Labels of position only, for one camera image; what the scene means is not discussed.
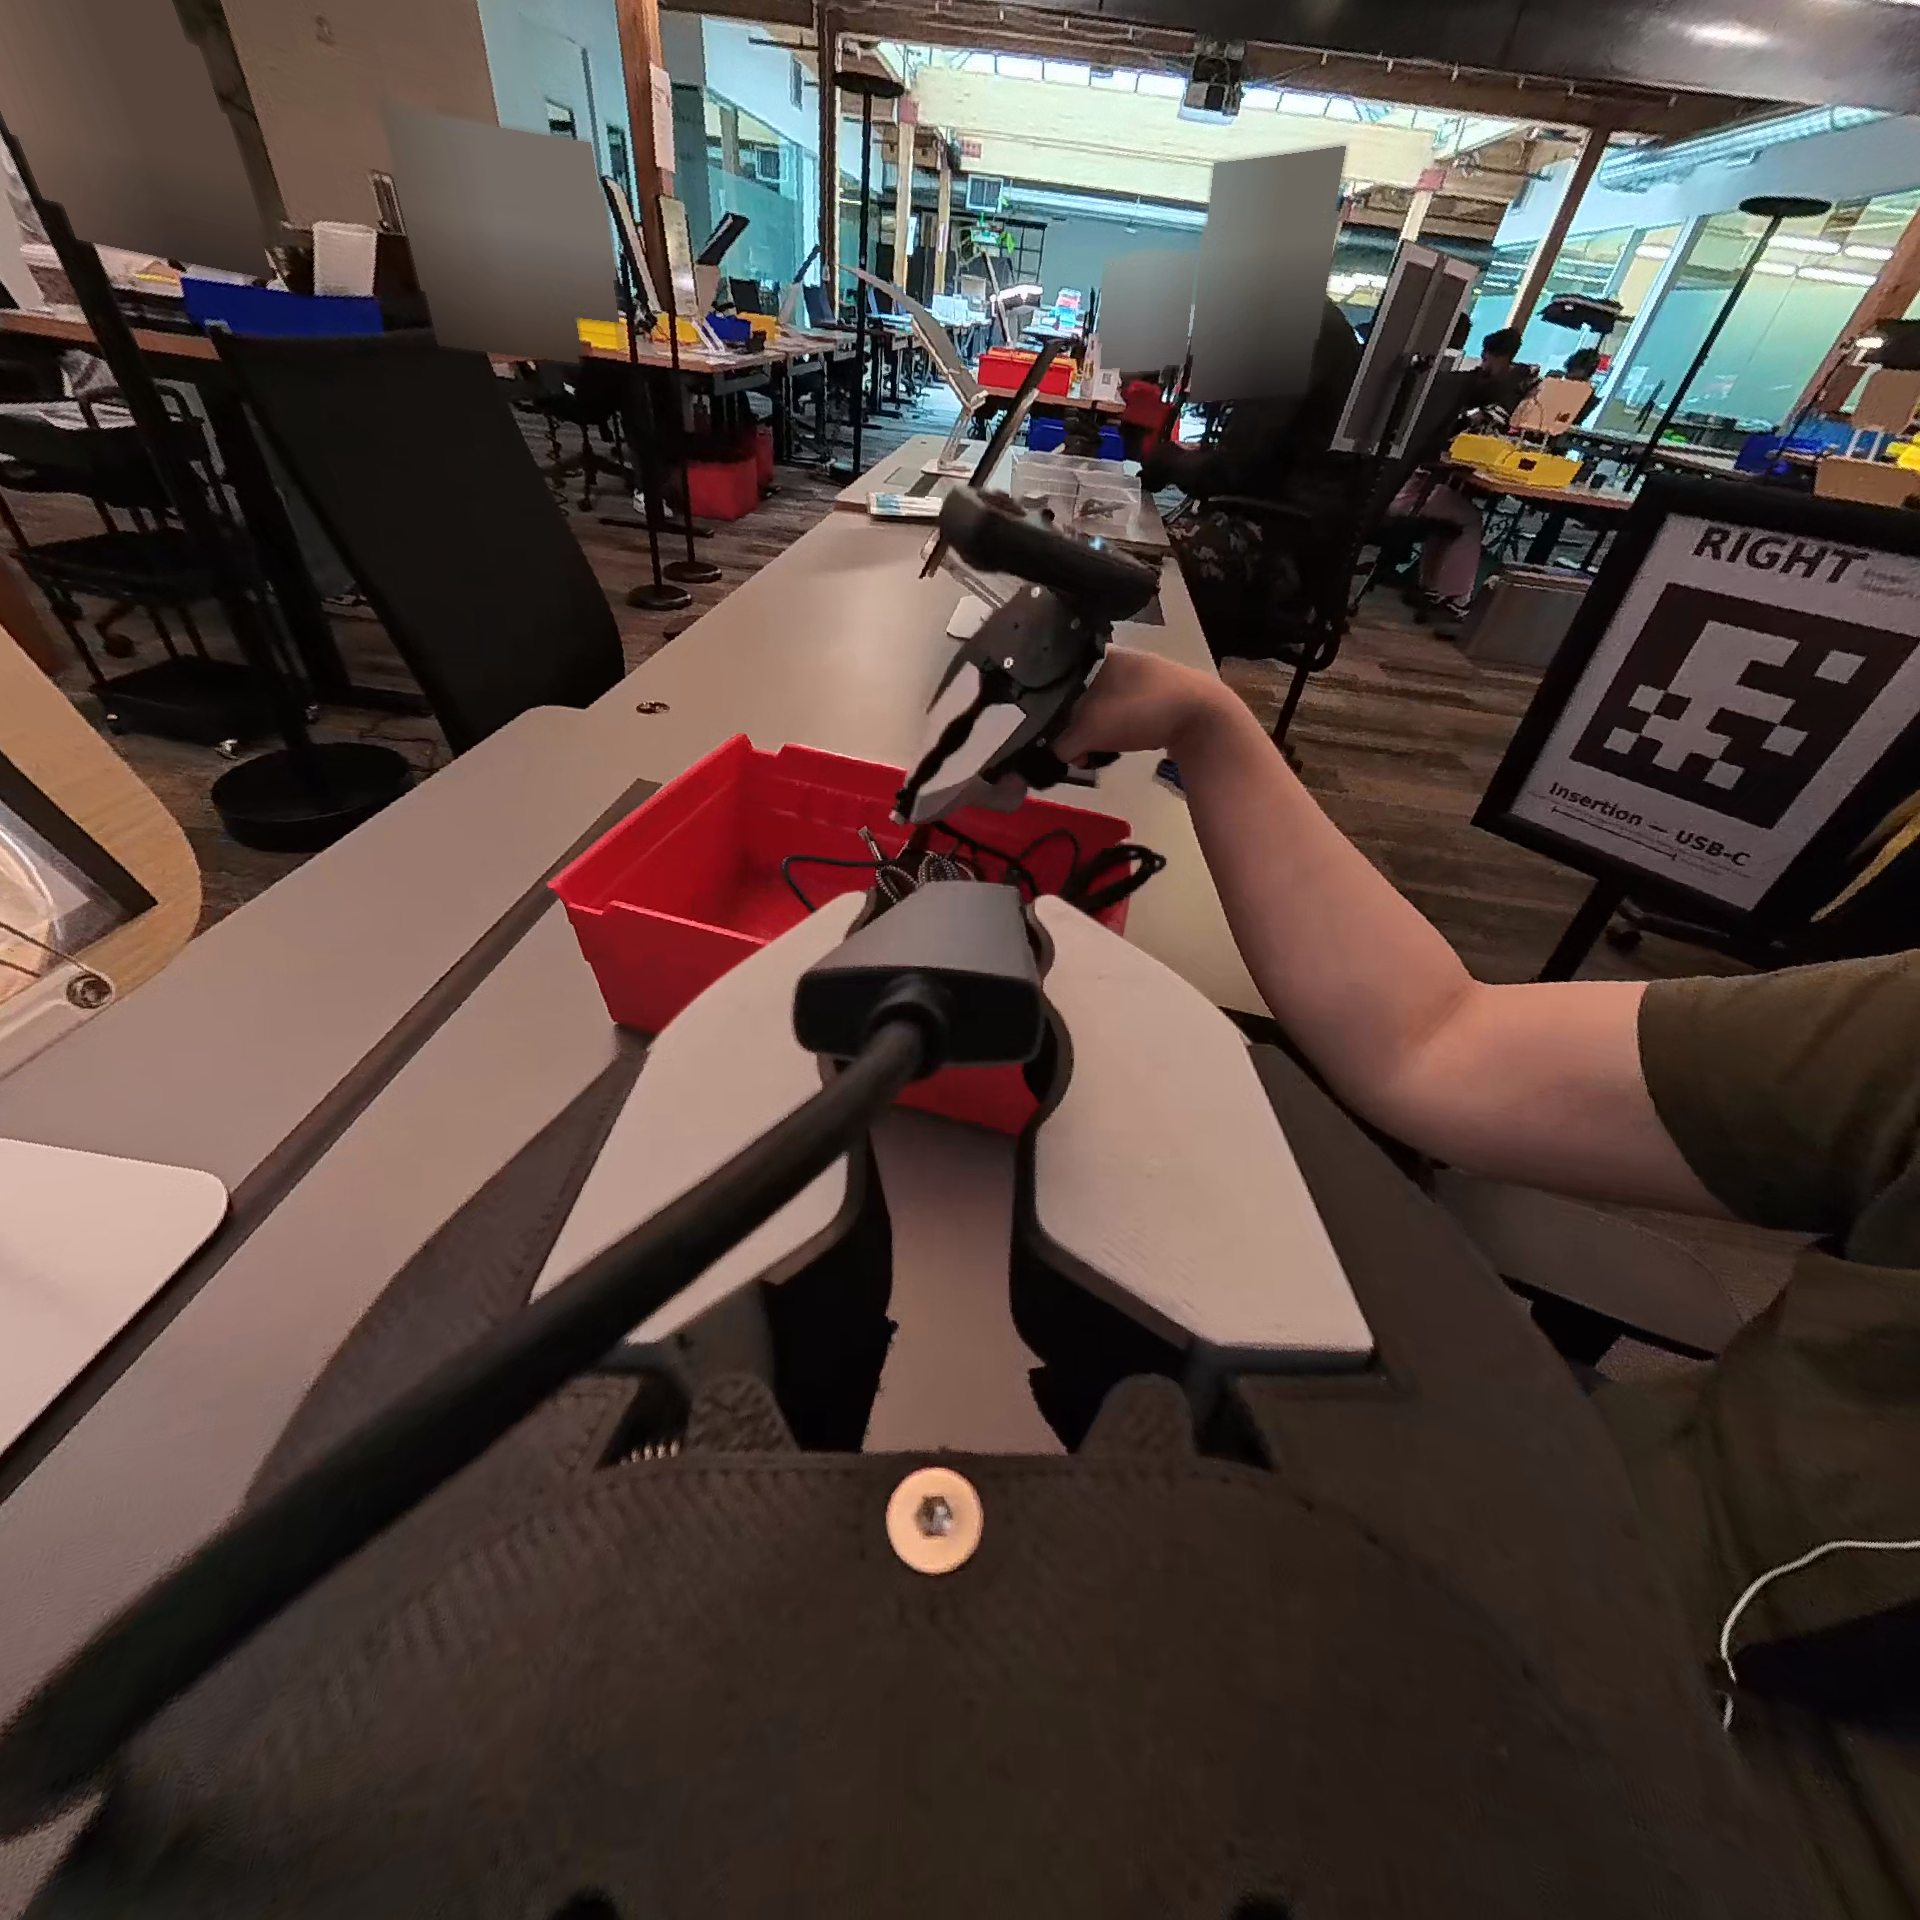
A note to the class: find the yellow storage bin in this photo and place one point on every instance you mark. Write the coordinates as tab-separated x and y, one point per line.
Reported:
1508	461

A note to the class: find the red plastic bin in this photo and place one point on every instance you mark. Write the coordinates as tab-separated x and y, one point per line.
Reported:
664	914

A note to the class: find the black column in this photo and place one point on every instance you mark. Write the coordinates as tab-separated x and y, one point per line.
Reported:
415	527

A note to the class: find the wooden stand board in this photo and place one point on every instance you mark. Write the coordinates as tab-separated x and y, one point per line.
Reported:
154	839

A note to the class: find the person's right hand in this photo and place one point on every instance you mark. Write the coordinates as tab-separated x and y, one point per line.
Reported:
1148	704

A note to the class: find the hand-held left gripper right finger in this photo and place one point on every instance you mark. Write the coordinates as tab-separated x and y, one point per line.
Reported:
1187	1188

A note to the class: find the black round base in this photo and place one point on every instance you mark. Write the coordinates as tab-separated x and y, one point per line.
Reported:
312	792

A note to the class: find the blue storage bin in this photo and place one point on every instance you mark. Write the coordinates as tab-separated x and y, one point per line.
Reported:
278	312

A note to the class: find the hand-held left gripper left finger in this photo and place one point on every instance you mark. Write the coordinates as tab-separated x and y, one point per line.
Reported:
706	1110

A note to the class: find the black office chair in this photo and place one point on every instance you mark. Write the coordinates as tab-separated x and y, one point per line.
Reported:
1304	603
154	517

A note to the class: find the black fiducial tag card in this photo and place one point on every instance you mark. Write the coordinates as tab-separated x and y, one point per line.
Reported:
1741	704

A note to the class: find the white document stand frame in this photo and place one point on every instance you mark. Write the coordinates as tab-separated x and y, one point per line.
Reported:
91	1264

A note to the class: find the person's right forearm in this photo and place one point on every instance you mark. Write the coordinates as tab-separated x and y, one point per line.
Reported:
1350	929

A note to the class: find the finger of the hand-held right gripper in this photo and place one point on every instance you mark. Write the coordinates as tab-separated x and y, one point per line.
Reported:
945	766
1001	766

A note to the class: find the grey usb hub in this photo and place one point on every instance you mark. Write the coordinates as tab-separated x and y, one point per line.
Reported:
926	964

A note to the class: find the grey chair armrest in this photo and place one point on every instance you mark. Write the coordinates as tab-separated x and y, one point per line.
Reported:
1623	1264

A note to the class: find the small red storage bin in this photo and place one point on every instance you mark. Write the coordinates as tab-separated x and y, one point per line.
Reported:
1032	369

